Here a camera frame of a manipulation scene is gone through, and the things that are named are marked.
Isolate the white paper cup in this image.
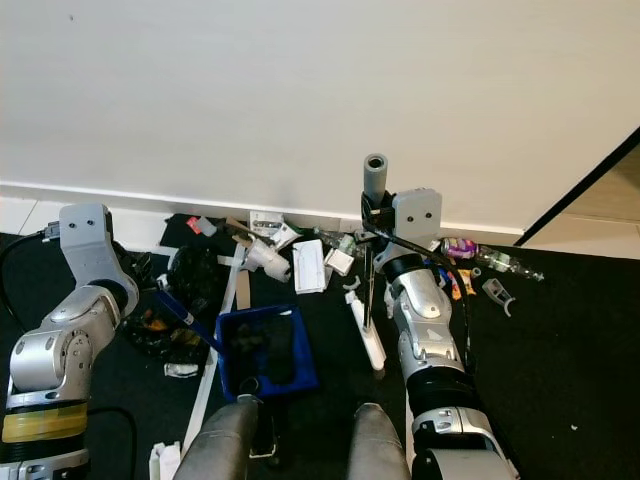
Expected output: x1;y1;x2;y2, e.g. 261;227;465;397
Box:
244;239;292;282

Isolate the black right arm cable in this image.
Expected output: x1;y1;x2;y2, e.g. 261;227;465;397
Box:
364;221;474;377

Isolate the grey left robot leg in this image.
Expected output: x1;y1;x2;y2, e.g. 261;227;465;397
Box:
184;394;267;480

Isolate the clear bottle with green label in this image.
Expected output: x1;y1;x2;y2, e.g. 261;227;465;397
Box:
309;227;362;257

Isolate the clear plastic bottle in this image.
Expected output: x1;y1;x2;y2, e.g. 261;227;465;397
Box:
469;244;547;284

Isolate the grey plastic hook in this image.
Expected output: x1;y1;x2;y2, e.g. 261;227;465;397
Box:
481;277;517;318

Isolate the white baseboard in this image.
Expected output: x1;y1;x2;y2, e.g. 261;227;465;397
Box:
0;179;523;237

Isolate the orange snack wrapper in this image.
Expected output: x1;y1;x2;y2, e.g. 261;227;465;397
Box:
449;267;480;300

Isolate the blue plastic dustpan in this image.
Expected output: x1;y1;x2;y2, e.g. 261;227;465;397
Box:
155;290;320;404

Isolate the small flat white wrapper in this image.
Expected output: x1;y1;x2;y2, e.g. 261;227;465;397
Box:
164;361;200;379

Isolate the thin white wooden strip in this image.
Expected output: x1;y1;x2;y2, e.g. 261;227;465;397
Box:
179;244;250;458

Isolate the dark door frame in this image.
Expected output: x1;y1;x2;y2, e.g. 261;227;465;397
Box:
514;128;640;253

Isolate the grey handled white broom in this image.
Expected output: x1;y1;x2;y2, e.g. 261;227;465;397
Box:
342;153;392;374

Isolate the grey robot leg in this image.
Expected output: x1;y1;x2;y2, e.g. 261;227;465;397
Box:
347;402;414;480
184;394;267;480

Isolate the black cloth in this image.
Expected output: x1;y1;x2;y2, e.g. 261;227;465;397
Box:
227;319;299;390

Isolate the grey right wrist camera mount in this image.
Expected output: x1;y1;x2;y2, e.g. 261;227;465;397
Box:
389;187;445;264

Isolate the brown wooden stick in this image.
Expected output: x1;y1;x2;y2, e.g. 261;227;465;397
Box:
224;217;262;247

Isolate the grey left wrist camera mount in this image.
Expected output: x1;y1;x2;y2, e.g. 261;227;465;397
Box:
57;202;132;292

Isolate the flat white box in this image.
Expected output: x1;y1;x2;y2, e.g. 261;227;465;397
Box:
291;239;330;295

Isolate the small white box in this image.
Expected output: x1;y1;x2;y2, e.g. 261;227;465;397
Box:
324;247;357;277

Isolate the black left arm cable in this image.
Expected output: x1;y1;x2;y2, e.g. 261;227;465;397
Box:
0;227;67;273

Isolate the black plastic bag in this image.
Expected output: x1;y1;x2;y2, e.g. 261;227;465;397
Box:
124;244;222;362

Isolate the small red packet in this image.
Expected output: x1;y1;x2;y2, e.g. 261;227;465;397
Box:
184;214;220;238

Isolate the black carpet mat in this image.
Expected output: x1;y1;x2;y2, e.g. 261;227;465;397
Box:
0;223;640;480

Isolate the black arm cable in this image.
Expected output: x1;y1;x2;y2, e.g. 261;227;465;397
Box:
0;227;67;273
364;221;474;377

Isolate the grey right robot leg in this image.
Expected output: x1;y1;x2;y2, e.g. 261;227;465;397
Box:
347;402;414;480

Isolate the white label card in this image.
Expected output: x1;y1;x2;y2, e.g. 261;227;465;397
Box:
249;211;287;234

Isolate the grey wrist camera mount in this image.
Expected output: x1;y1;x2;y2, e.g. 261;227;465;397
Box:
57;202;132;292
389;187;445;264

